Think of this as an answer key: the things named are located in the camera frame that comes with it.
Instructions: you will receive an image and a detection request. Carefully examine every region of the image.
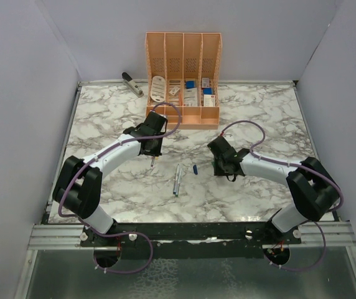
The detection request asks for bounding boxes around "blue white pen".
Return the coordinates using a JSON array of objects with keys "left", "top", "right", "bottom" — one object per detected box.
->
[{"left": 172, "top": 164, "right": 180, "bottom": 195}]

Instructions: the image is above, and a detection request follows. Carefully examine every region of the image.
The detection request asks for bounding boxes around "white red box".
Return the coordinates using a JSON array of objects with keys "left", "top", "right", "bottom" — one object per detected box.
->
[{"left": 203, "top": 94, "right": 216, "bottom": 107}]

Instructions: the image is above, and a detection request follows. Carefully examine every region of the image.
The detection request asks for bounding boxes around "black grey stapler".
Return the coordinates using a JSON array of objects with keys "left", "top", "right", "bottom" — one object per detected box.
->
[{"left": 121, "top": 72, "right": 143, "bottom": 97}]

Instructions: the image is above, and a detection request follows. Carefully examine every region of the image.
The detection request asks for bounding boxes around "orange plastic desk organizer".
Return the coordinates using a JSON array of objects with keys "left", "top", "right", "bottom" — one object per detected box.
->
[{"left": 145, "top": 32, "right": 222, "bottom": 130}]

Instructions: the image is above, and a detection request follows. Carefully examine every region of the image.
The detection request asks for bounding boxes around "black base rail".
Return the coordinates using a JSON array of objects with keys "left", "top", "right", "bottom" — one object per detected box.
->
[{"left": 80, "top": 222, "right": 301, "bottom": 259}]

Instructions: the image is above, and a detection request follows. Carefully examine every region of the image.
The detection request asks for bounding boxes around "blue box in organizer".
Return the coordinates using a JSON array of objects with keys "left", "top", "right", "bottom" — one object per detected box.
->
[{"left": 185, "top": 80, "right": 196, "bottom": 89}]

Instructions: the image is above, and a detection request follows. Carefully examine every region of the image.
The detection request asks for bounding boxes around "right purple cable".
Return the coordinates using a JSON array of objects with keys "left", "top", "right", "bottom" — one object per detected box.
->
[{"left": 220, "top": 120, "right": 344, "bottom": 274}]

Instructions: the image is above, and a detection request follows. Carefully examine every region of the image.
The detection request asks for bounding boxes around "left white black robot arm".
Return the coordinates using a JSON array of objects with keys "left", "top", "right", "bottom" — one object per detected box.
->
[{"left": 52, "top": 112, "right": 167, "bottom": 246}]

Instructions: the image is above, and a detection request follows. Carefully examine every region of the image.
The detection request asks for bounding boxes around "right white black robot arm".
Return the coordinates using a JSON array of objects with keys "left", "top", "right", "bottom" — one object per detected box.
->
[{"left": 207, "top": 136, "right": 341, "bottom": 244}]

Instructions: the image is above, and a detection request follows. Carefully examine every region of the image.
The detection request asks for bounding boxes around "green white pen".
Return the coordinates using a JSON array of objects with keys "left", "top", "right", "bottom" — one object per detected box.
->
[{"left": 175, "top": 169, "right": 182, "bottom": 197}]

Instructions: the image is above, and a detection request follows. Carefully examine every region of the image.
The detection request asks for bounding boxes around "white oval card pack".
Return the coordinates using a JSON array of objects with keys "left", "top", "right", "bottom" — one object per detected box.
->
[{"left": 149, "top": 75, "right": 166, "bottom": 103}]

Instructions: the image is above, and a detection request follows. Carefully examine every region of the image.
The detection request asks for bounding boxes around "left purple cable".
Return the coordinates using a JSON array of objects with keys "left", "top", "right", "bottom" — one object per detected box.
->
[{"left": 58, "top": 102, "right": 184, "bottom": 275}]

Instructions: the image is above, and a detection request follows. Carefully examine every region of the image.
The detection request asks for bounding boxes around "purple cable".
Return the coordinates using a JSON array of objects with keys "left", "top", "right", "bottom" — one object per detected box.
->
[
  {"left": 58, "top": 102, "right": 184, "bottom": 275},
  {"left": 220, "top": 120, "right": 344, "bottom": 274}
]

